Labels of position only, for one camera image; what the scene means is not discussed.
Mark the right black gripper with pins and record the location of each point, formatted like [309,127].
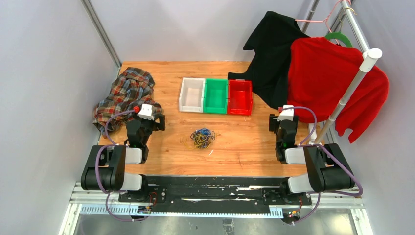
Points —
[274,123]

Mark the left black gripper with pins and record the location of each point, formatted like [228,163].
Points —
[157,126]

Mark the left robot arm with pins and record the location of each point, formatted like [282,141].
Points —
[105,166]

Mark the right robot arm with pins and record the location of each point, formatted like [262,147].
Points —
[327,168]

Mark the plaid flannel shirt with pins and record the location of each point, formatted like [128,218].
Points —
[133,87]

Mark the red plastic bin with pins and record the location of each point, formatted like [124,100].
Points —
[240,98]

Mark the white plastic bin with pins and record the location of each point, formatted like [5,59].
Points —
[191,96]

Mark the red sweater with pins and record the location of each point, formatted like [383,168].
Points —
[320,73]

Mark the green plastic bin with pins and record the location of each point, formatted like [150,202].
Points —
[216,96]

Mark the black t-shirt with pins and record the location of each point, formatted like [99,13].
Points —
[271,41]

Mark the green hanger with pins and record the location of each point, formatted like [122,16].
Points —
[341,37]

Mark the white clothes rack pole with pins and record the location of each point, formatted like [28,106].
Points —
[370,58]

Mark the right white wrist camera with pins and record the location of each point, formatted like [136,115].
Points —
[286,112]

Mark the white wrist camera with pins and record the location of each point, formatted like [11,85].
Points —
[286,112]
[146,112]

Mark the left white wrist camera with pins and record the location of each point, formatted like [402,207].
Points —
[146,112]

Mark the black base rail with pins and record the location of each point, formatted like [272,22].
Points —
[214,195]

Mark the pink wire hanger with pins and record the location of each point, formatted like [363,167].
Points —
[310,15]

